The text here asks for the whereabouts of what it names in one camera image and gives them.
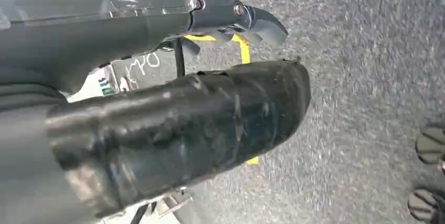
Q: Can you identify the metal frame bracket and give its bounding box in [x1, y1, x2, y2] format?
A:
[101, 188, 194, 224]

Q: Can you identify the ribbed grey left arm sleeve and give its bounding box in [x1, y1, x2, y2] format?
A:
[0, 78, 65, 112]

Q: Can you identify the yellow floor tape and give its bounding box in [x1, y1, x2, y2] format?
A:
[184, 34, 260, 166]

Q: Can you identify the white box with green label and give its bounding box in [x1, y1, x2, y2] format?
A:
[67, 67, 121, 103]

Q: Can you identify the dark panel with white writing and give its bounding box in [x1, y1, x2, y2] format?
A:
[110, 49, 182, 93]

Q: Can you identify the black table leg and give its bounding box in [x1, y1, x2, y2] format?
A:
[174, 38, 186, 78]

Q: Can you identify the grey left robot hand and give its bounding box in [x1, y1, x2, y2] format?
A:
[0, 0, 312, 224]

